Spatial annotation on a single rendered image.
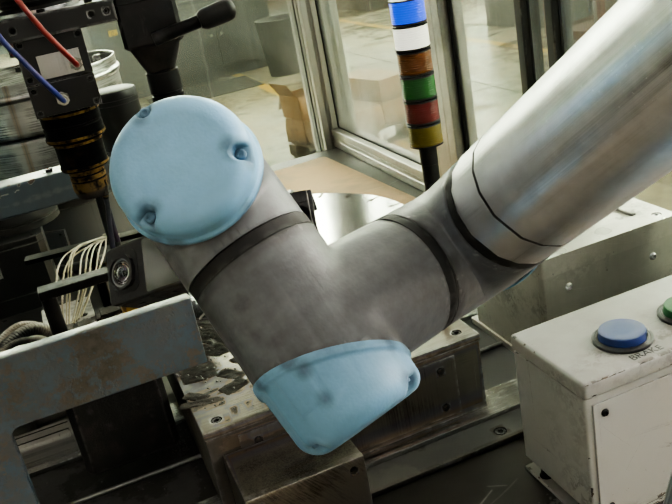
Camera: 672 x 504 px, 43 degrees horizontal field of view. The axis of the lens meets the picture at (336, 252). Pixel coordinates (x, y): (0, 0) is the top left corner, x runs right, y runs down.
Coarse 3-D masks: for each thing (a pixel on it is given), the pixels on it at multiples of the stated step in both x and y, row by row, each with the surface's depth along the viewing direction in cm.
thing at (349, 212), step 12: (324, 204) 104; (336, 204) 103; (348, 204) 103; (360, 204) 102; (372, 204) 101; (384, 204) 100; (396, 204) 100; (324, 216) 100; (336, 216) 99; (348, 216) 99; (360, 216) 98; (372, 216) 97; (324, 228) 96; (336, 228) 96; (348, 228) 95; (192, 300) 84
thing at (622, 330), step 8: (616, 320) 75; (624, 320) 74; (632, 320) 74; (600, 328) 74; (608, 328) 74; (616, 328) 73; (624, 328) 73; (632, 328) 73; (640, 328) 73; (600, 336) 73; (608, 336) 72; (616, 336) 72; (624, 336) 72; (632, 336) 72; (640, 336) 72; (608, 344) 72; (616, 344) 72; (624, 344) 71; (632, 344) 71
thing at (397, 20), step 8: (392, 0) 107; (400, 0) 105; (408, 0) 104; (416, 0) 105; (392, 8) 106; (400, 8) 105; (408, 8) 105; (416, 8) 105; (424, 8) 106; (392, 16) 106; (400, 16) 105; (408, 16) 105; (416, 16) 105; (424, 16) 106; (392, 24) 107; (400, 24) 106; (408, 24) 105
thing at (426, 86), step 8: (432, 72) 109; (400, 80) 110; (408, 80) 108; (416, 80) 108; (424, 80) 108; (432, 80) 109; (408, 88) 109; (416, 88) 109; (424, 88) 108; (432, 88) 109; (408, 96) 110; (416, 96) 109; (424, 96) 109; (432, 96) 109
